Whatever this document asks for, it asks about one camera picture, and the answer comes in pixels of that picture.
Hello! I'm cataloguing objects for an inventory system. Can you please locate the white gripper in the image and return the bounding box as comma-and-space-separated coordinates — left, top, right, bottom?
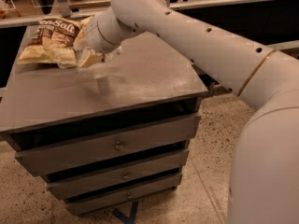
73, 15, 118, 68

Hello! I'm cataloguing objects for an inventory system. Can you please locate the clear plastic water bottle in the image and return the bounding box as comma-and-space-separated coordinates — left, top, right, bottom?
58, 47, 122, 69

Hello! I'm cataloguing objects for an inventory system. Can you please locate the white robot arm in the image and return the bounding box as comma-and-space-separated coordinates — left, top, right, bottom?
84, 0, 299, 224

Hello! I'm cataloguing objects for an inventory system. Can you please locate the brown sea salt chip bag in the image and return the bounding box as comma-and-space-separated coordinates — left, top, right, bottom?
17, 18, 81, 68

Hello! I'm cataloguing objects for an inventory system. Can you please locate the yellow sponge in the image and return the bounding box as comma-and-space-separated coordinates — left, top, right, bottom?
80, 16, 92, 28

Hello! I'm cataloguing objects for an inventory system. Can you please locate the grey drawer cabinet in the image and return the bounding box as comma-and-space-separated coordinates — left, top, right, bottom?
0, 33, 206, 204

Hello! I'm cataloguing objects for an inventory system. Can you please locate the top grey drawer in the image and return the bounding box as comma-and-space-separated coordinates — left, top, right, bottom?
15, 114, 200, 176

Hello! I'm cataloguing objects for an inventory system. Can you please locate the grey drawer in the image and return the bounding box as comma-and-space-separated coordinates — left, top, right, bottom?
15, 114, 200, 176
65, 173, 182, 216
47, 148, 189, 200

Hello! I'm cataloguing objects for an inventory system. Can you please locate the middle grey drawer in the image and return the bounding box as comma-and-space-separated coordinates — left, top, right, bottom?
47, 148, 189, 200

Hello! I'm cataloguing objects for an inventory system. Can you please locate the bottom grey drawer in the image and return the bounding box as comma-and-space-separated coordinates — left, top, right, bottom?
65, 173, 182, 216

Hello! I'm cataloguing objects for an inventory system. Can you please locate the blue tape cross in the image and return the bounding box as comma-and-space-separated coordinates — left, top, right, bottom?
111, 201, 139, 224

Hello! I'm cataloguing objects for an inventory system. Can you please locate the grey metal railing frame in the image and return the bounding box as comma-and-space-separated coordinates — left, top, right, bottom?
0, 0, 299, 58

